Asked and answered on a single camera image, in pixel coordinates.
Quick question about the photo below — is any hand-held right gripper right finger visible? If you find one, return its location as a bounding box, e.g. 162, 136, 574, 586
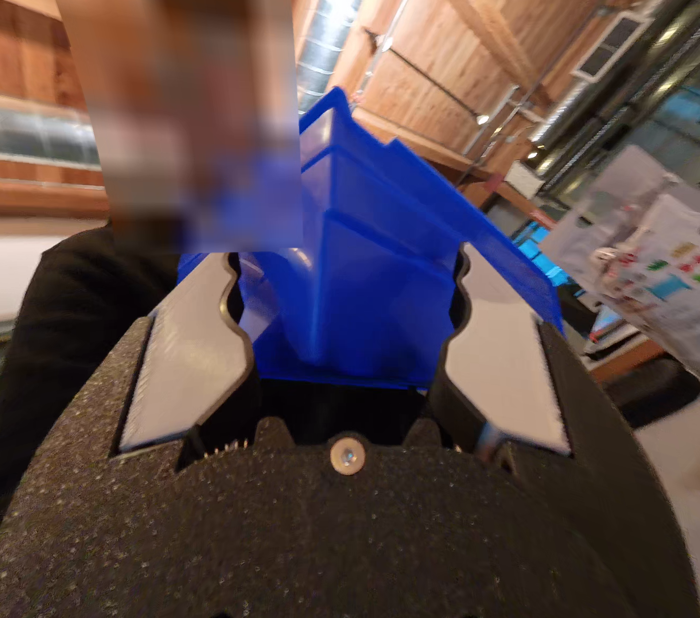
429, 243, 572, 463

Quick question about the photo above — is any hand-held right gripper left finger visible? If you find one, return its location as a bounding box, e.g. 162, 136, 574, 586
119, 253, 262, 458

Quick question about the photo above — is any blue plastic bin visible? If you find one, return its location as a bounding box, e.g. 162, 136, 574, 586
176, 87, 565, 392

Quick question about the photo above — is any person's black clothing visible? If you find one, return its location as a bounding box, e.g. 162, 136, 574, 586
0, 223, 182, 517

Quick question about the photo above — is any white vent grille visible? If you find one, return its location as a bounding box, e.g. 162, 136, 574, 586
570, 12, 652, 81

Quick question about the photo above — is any white wall box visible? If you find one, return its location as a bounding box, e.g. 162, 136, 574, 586
503, 160, 545, 199

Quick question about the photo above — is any silver ventilation duct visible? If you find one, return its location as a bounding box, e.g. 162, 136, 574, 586
0, 110, 103, 171
296, 0, 395, 114
529, 0, 700, 145

